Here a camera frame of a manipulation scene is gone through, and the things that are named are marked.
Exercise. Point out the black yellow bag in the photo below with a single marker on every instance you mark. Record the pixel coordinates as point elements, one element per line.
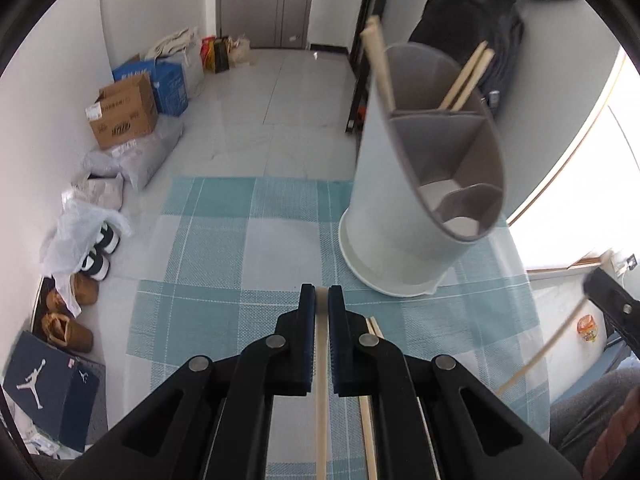
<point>221,57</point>

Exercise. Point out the person's right forearm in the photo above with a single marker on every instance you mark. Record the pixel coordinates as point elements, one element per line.
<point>620,435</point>

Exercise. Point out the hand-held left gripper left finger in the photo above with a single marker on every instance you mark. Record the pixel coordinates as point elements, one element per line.
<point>310,340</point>

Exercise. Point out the black backpack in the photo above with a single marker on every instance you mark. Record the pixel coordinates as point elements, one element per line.
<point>505,60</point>

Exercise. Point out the translucent white bag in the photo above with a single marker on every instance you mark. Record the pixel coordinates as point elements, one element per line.
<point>195,72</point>

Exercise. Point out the brown cardboard box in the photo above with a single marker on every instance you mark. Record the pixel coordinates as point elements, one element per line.
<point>125,115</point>

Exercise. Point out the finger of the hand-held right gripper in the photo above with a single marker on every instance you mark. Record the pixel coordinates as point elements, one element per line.
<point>620,310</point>

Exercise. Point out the grey plastic sack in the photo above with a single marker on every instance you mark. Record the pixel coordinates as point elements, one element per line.
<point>150,150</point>

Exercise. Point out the blue cardboard box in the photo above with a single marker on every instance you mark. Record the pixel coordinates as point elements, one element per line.
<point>172,87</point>

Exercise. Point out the dark blue shoebox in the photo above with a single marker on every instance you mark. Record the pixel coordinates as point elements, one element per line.
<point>45,385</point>

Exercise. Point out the person's grey trouser leg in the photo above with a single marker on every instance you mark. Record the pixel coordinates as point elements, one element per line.
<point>575,410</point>

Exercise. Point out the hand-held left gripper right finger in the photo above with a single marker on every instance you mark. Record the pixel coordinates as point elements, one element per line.
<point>336,340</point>

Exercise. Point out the black white sneaker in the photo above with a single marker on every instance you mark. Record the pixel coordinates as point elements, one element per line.
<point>95,266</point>
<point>107,237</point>

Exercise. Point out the white plastic package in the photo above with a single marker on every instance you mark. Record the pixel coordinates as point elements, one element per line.
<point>95,192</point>

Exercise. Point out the wooden chopstick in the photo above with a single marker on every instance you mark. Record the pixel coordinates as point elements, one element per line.
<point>550,342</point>
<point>378,330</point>
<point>386,70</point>
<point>369,435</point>
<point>473,80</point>
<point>461,76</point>
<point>377,70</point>
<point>321,435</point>

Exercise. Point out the grey door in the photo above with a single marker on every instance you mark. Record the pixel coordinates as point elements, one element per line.
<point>265,5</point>

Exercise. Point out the grey white utensil holder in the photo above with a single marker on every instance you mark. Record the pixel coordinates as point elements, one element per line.
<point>380,200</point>

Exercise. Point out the black coat rack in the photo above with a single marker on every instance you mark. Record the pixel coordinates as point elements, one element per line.
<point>361,80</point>

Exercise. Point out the red bag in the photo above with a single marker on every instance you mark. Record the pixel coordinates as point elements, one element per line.
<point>207,55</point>

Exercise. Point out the cream canvas bag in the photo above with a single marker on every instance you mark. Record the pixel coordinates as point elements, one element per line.
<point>172,42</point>

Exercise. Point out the wall socket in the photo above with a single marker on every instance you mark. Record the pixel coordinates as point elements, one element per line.
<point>630,260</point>

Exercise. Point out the white plastic bag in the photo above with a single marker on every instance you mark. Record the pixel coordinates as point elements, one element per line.
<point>75,230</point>

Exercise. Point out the brown boot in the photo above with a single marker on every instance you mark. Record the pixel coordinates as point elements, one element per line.
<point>67,332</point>
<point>85,289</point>

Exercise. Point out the teal checked tablecloth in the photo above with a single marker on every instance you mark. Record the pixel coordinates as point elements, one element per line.
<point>225,260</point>

